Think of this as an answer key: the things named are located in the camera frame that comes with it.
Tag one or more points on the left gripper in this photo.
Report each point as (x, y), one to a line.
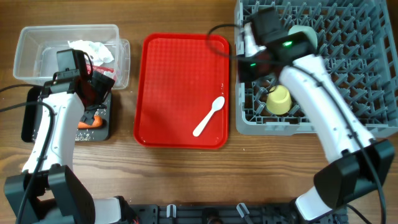
(91, 115)

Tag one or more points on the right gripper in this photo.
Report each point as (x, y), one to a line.
(249, 70)

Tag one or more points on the orange carrot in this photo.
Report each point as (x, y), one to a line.
(97, 123)

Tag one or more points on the green bowl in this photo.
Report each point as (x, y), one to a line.
(308, 31)

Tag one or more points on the red snack wrapper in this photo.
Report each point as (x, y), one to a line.
(109, 72)

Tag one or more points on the yellow plastic cup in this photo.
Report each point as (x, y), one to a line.
(279, 100)

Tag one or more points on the white napkin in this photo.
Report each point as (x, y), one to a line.
(97, 51)

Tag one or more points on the white plastic spoon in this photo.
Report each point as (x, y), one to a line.
(217, 105)

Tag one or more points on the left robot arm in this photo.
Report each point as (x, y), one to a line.
(47, 190)

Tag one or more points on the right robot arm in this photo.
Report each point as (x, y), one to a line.
(357, 162)

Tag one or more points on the black food waste tray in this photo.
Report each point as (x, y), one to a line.
(33, 115)

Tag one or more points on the grey dishwasher rack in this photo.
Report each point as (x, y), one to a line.
(356, 42)

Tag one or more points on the clear plastic waste bin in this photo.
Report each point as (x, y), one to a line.
(35, 60)

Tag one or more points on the red serving tray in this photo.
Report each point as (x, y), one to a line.
(180, 77)

